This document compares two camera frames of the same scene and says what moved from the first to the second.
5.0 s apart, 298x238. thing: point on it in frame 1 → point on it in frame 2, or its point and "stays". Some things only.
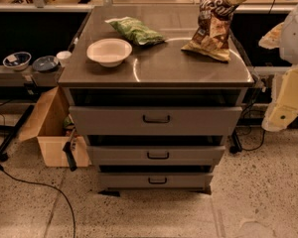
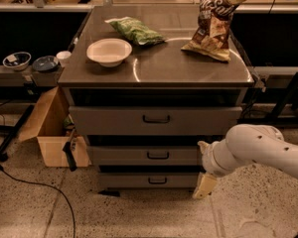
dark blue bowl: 46,63 stays
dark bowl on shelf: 17,60 stays
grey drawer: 157,155 stays
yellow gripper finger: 272,39 → 204,146
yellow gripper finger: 278,117 → 205,185
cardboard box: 47,124 stays
